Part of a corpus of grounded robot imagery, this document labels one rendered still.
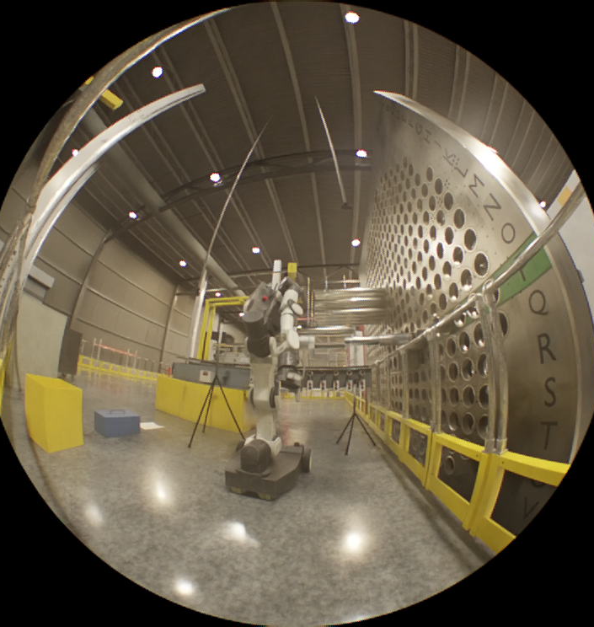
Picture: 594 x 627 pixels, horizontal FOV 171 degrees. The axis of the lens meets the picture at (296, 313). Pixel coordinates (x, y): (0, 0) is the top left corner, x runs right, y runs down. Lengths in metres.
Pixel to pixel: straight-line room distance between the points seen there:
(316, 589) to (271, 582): 0.14
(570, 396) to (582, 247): 5.67
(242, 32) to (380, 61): 4.63
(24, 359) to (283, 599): 2.94
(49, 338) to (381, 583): 3.27
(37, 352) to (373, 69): 10.45
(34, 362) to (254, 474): 2.69
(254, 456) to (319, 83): 9.14
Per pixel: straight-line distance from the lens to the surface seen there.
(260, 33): 8.97
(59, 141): 0.48
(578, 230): 7.09
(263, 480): 1.19
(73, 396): 1.69
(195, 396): 3.07
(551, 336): 1.61
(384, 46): 9.23
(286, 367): 0.87
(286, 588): 0.84
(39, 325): 3.00
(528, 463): 0.79
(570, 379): 1.57
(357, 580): 0.87
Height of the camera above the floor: 0.72
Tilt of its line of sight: 20 degrees up
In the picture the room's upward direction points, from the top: 2 degrees clockwise
